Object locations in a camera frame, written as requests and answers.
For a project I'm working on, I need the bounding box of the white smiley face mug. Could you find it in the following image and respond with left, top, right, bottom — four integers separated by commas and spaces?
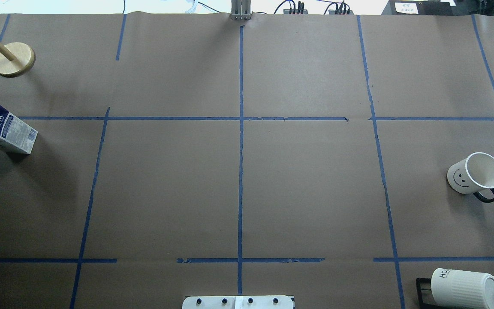
446, 152, 494, 203

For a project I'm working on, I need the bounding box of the blue Pascual milk carton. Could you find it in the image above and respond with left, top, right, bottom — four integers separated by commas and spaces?
0, 105, 38, 155

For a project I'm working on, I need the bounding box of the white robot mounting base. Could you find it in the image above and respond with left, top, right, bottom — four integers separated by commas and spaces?
182, 295, 295, 309

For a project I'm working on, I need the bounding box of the black box with label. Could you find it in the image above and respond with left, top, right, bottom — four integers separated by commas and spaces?
382, 0, 478, 16

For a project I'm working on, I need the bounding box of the white ribbed HOME mug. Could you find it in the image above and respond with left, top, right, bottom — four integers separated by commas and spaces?
431, 268, 494, 309

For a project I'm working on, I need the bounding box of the wooden mug tree stand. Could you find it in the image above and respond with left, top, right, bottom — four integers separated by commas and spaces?
0, 42, 36, 78

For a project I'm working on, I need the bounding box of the aluminium frame post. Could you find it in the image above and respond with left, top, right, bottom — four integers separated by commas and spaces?
230, 0, 252, 20

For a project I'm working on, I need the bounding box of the black cable connector block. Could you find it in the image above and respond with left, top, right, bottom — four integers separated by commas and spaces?
280, 0, 308, 15

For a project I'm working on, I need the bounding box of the black wire mug rack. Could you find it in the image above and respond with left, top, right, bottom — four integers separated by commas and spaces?
416, 278, 440, 309

